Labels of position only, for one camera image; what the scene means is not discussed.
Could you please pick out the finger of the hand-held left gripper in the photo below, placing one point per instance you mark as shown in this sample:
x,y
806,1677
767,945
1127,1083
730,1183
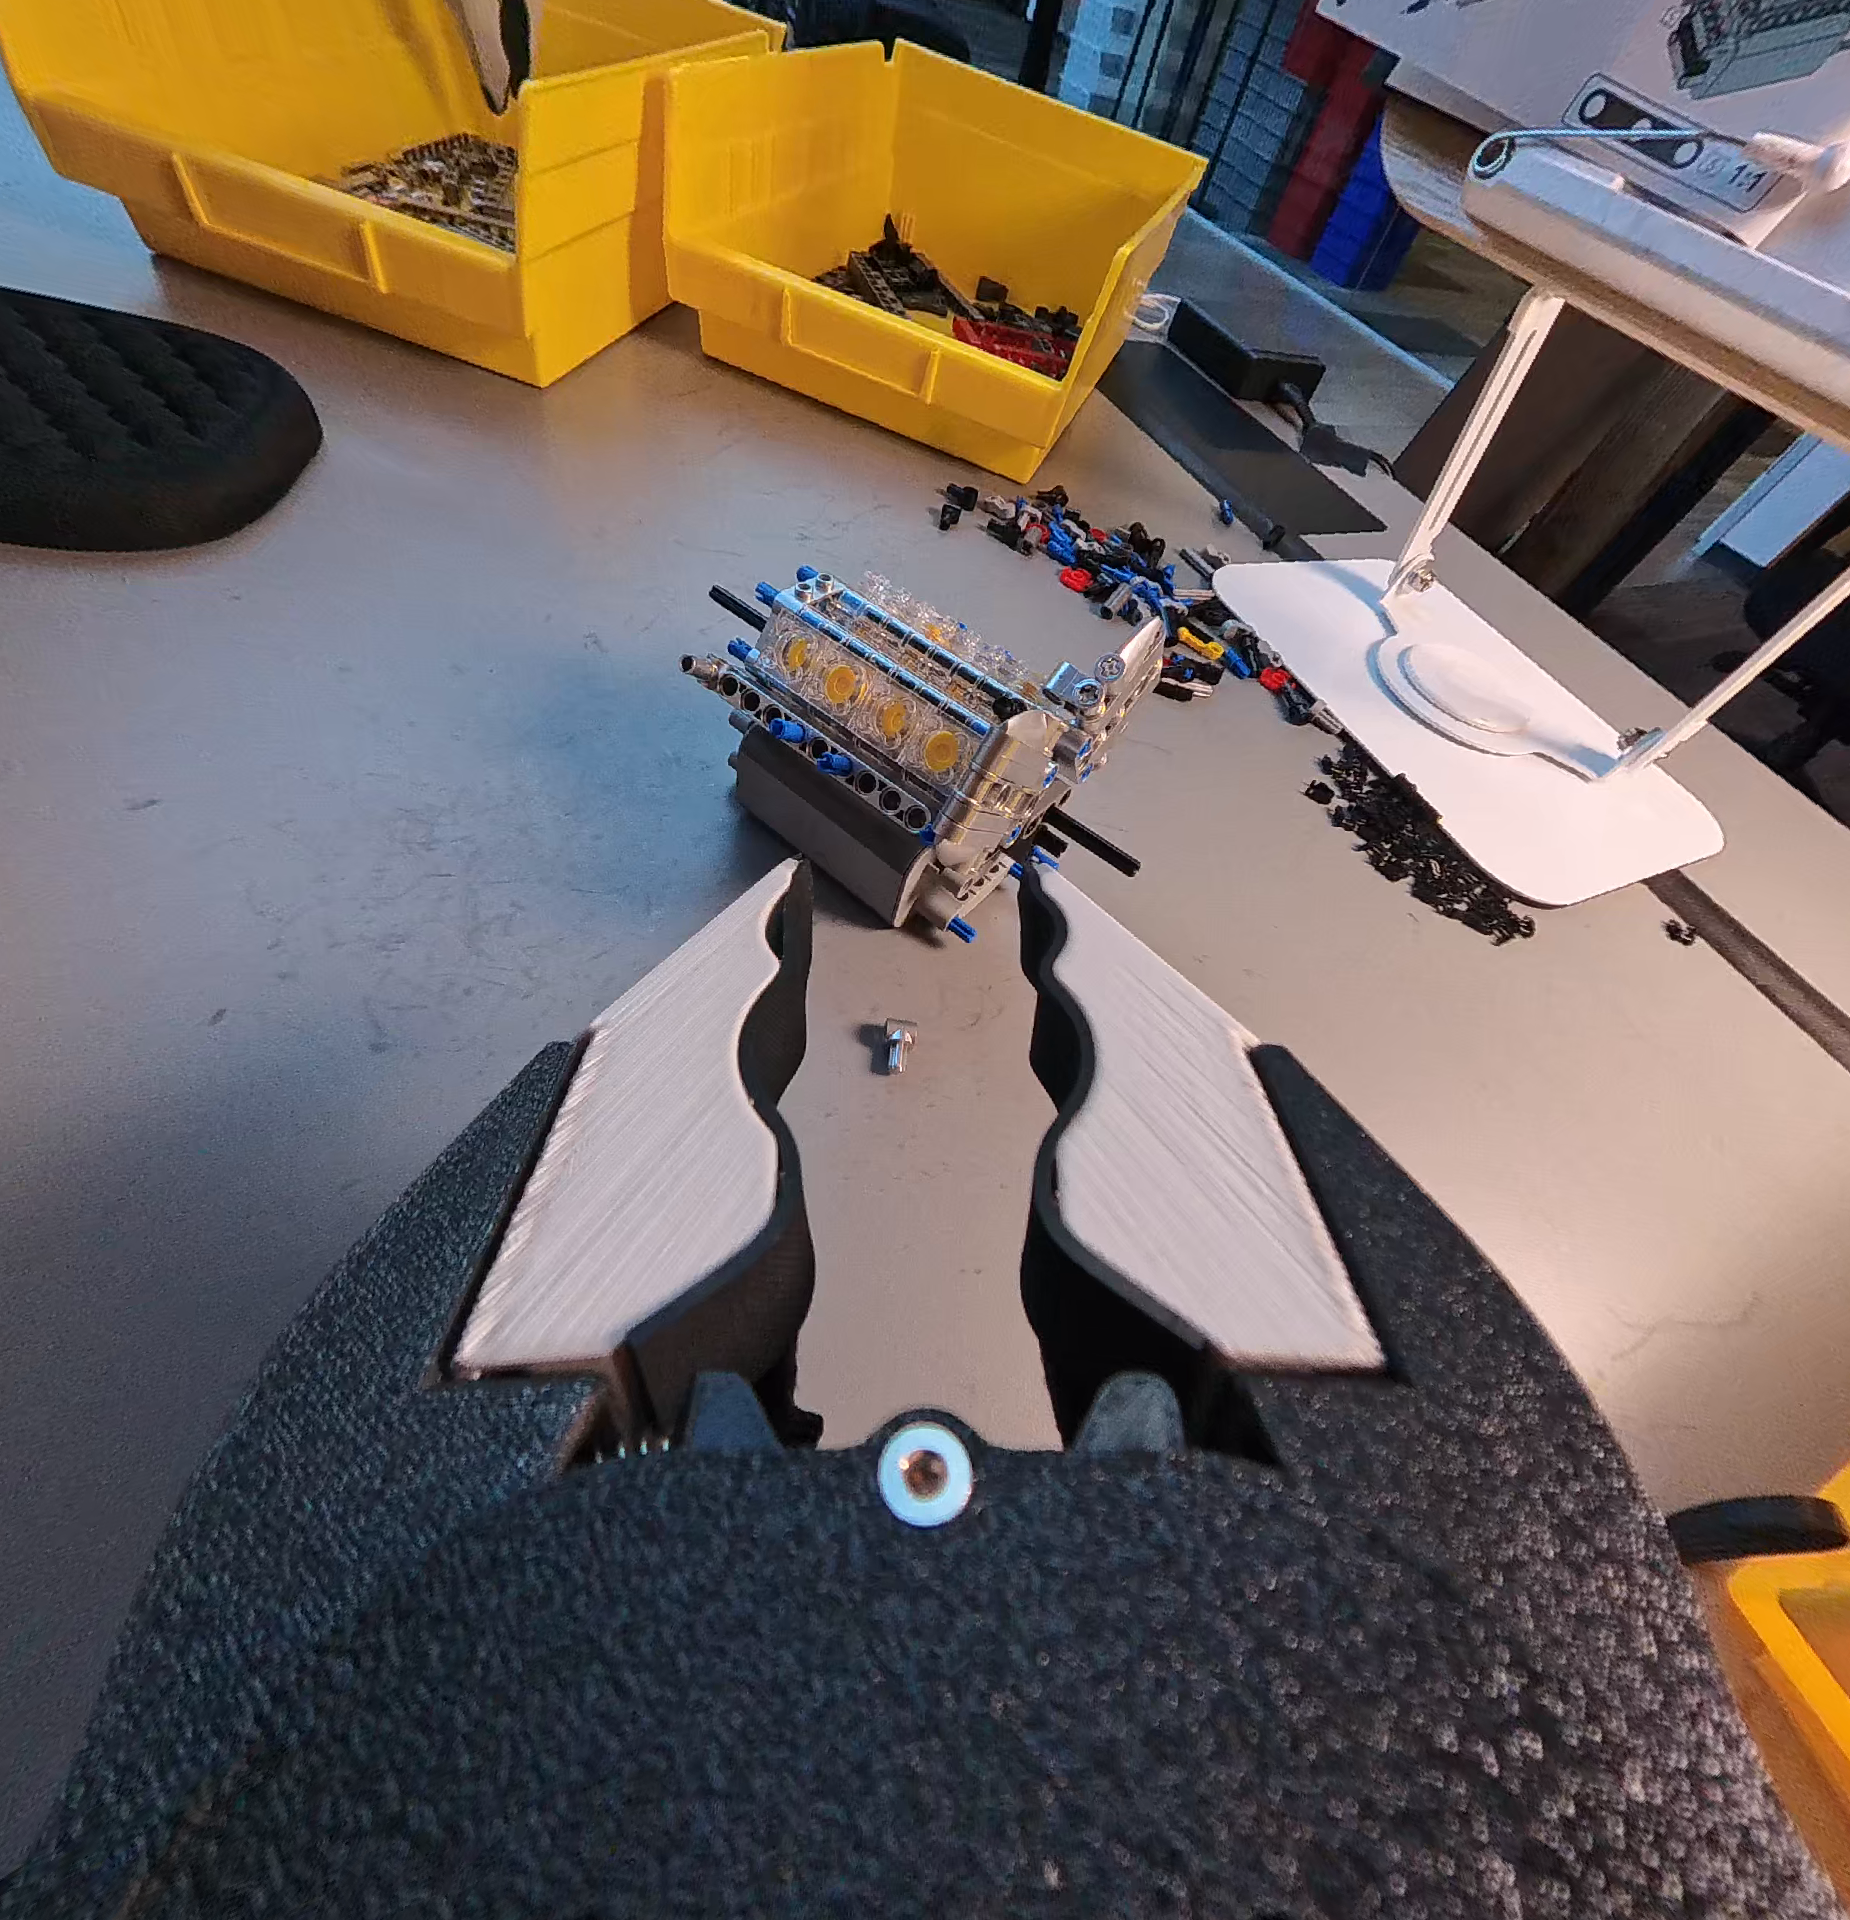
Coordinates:
x,y
505,44

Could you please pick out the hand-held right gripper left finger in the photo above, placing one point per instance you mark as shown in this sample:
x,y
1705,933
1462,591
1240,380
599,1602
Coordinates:
x,y
642,1202

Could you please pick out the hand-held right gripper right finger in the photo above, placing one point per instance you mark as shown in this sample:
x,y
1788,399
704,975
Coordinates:
x,y
1211,1202

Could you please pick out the pile of grey brick parts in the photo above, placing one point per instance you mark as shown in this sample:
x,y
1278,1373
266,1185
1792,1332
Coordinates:
x,y
430,198

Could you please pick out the small grey brick connector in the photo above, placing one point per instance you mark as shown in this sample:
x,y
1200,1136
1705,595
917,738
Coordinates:
x,y
885,1050

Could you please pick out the yellow plastic bin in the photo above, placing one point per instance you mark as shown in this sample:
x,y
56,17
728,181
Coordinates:
x,y
266,257
866,375

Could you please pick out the grey brick engine model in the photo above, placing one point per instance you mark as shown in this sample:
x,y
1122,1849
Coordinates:
x,y
866,692

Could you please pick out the pile of black pins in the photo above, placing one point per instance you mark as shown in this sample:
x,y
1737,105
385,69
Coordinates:
x,y
1420,842

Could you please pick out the black and red brick parts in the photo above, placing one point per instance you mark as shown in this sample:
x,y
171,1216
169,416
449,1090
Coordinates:
x,y
957,300

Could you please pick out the black mesh chair pad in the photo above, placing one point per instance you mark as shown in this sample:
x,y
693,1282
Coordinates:
x,y
115,421

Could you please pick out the white booklet stand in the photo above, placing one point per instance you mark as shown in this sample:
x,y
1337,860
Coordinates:
x,y
1495,737

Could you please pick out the pile of colourful brick parts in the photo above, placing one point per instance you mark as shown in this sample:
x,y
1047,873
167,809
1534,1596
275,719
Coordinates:
x,y
1122,565

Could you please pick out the yellow plastic crate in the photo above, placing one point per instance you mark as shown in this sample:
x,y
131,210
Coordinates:
x,y
1827,1682

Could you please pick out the black power adapter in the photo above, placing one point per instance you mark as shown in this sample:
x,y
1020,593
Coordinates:
x,y
1240,341

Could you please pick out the blue plastic storage crates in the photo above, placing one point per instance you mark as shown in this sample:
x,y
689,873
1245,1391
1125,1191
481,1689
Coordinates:
x,y
1362,225

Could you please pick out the instruction booklet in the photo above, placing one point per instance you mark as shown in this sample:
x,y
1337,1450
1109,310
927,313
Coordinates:
x,y
1766,48

